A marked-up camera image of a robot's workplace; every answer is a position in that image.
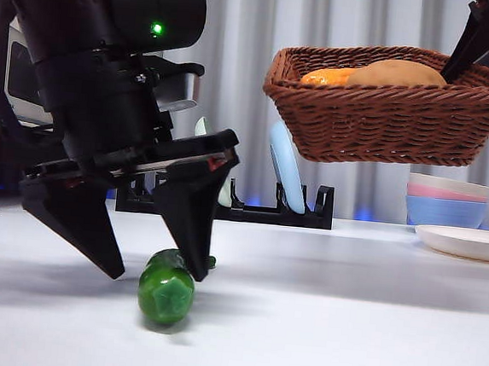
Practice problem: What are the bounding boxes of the tan potato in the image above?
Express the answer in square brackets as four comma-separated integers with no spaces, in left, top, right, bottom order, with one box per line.
[346,55,450,96]

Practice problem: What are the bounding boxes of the green cucumber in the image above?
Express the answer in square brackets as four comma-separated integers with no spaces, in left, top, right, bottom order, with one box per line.
[135,245,218,330]

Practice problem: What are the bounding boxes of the brown wicker basket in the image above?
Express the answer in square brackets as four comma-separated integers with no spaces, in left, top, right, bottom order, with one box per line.
[257,33,489,177]

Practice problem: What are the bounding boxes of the orange plastic corn cob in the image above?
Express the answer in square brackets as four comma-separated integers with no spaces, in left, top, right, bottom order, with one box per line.
[300,64,361,90]

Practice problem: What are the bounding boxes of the pale green plate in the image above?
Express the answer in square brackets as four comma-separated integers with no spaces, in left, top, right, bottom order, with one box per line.
[187,116,240,208]

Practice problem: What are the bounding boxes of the black plate rack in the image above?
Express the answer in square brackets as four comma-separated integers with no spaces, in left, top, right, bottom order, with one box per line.
[114,166,336,231]

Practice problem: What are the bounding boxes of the pale blue plate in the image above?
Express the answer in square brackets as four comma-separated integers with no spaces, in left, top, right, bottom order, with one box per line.
[261,119,314,215]

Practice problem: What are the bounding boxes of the cream toaster oven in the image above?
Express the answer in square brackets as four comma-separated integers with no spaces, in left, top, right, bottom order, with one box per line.
[0,0,67,121]

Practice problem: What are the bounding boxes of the grey pleated curtain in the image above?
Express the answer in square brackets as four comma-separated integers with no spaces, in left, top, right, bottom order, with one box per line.
[0,0,489,235]

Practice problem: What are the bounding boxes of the cream bowl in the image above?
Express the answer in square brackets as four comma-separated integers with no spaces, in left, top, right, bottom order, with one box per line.
[406,171,489,201]

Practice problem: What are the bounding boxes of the pink bowl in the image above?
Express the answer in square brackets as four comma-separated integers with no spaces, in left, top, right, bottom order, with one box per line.
[406,183,489,204]

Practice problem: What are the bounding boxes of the blue bowl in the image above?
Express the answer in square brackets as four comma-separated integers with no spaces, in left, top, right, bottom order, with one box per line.
[403,195,489,233]

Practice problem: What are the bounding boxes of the white flat plate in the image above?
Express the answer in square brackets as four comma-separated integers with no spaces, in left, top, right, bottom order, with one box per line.
[411,223,489,264]

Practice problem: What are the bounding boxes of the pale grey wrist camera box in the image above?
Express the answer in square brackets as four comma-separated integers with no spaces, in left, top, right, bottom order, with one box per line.
[151,57,207,116]

